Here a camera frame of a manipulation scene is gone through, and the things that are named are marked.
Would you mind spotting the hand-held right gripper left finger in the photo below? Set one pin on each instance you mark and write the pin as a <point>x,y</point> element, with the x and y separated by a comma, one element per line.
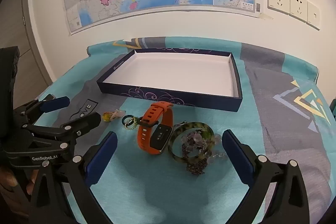
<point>105,150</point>

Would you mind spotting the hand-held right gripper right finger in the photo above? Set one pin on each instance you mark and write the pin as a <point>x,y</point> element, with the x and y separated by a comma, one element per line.
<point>236,153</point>

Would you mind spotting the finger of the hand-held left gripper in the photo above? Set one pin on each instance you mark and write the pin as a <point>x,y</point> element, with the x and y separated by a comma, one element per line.
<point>84,123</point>
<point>56,103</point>

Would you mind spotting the pink charm with loop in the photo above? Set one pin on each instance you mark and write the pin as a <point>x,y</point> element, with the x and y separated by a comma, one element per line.
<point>117,114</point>

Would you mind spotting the orange smartwatch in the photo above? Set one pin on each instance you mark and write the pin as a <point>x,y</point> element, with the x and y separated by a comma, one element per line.
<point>143,134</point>

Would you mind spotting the tortoiseshell bangle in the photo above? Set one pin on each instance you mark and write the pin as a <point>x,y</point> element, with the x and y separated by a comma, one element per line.
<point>194,124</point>

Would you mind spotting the dark blue shallow box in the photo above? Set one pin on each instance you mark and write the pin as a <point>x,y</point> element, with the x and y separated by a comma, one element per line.
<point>170,71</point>

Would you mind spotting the person's left hand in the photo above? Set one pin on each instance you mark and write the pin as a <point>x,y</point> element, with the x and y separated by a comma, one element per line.
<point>10,182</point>

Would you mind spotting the grey door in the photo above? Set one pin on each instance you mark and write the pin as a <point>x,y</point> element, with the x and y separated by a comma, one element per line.
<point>15,16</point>

